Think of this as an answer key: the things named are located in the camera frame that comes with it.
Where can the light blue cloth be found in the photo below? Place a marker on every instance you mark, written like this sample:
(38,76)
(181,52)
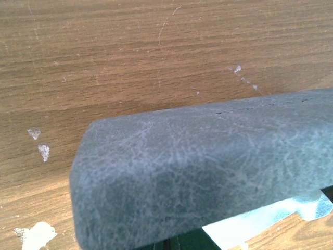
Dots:
(237,230)

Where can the grey-blue glasses case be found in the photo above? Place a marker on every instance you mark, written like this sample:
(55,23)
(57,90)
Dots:
(143,178)

